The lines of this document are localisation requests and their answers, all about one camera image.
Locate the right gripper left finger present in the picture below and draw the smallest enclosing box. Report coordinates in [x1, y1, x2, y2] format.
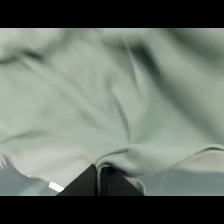
[57, 163, 99, 197]

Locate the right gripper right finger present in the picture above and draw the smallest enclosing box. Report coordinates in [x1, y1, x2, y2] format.
[99, 166, 145, 197]

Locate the pale grey-green shirt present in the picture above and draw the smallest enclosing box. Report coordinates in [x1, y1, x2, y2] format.
[0, 27, 224, 196]

